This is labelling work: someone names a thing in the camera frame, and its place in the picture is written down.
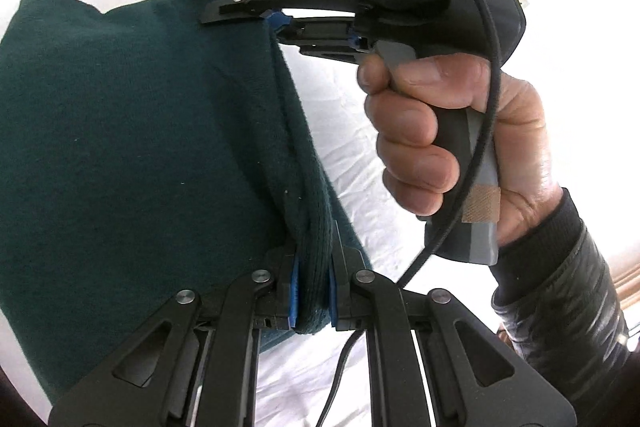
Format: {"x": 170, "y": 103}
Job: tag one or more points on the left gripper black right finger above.
{"x": 431, "y": 361}

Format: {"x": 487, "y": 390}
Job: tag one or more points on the person's right hand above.
{"x": 401, "y": 104}

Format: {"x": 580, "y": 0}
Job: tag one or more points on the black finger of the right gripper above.
{"x": 329, "y": 37}
{"x": 250, "y": 9}

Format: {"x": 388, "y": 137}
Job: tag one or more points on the right dark jacket forearm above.
{"x": 558, "y": 303}

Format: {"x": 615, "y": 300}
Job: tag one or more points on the dark green knit sweater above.
{"x": 143, "y": 153}

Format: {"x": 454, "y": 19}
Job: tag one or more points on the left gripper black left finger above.
{"x": 194, "y": 361}

